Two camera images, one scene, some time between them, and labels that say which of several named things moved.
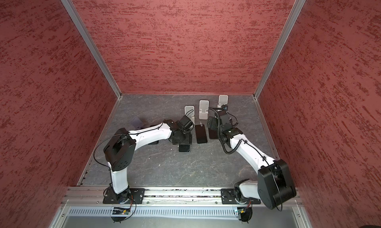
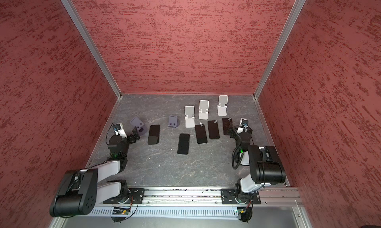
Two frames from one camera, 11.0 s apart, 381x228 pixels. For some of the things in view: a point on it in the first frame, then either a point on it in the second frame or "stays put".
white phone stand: (204, 106) stays put
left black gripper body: (183, 138) -> (128, 139)
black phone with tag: (213, 134) stays put
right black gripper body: (214, 126) -> (233, 132)
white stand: (190, 112) stays put
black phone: (184, 147) stays put
